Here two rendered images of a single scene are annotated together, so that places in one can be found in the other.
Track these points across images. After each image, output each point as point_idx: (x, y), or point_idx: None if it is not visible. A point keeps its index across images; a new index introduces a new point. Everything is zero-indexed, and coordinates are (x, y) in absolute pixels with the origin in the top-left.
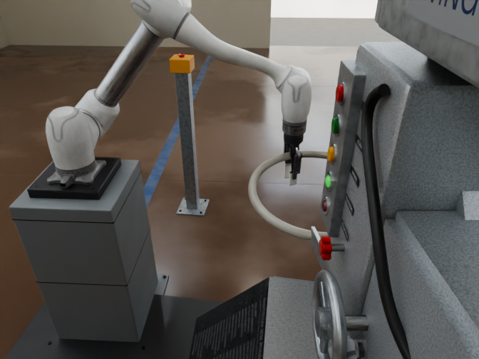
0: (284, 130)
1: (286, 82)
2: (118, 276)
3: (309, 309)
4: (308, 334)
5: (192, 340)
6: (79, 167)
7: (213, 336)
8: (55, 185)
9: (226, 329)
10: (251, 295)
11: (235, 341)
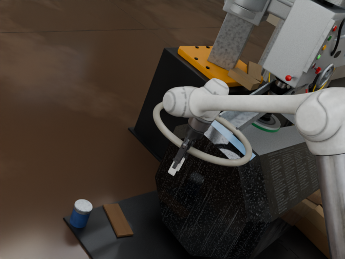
0: (207, 129)
1: (228, 90)
2: None
3: (255, 138)
4: (264, 136)
5: (281, 214)
6: None
7: (280, 192)
8: None
9: (278, 182)
10: (266, 168)
11: (282, 170)
